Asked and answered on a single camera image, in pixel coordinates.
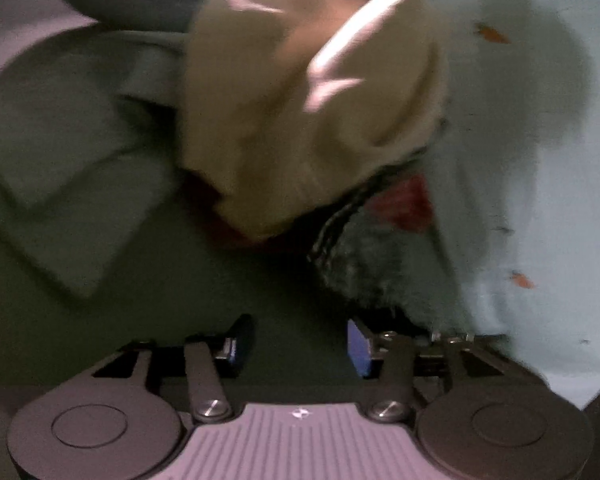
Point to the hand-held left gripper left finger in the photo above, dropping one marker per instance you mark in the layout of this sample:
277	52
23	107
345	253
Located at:
241	345

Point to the cream cloth garment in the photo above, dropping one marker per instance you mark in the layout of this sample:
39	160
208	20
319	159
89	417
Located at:
305	110

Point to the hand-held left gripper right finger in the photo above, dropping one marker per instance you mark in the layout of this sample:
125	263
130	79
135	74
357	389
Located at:
360	352

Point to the plaid checked cloth garment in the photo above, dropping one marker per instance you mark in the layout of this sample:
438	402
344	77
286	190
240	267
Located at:
380	260

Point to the red cloth garment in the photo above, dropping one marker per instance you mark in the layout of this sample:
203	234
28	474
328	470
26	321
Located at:
405	205

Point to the pale printed bedsheet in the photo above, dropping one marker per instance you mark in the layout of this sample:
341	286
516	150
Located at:
530	200

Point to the grey-green cloth garment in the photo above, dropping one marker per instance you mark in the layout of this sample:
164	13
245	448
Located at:
65	150

